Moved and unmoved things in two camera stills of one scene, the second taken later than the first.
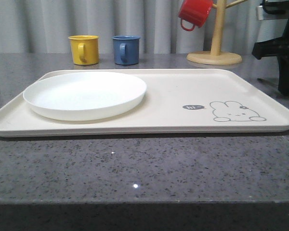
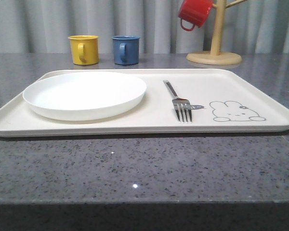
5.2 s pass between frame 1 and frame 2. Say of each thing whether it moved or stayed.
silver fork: moved
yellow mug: stayed
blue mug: stayed
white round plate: stayed
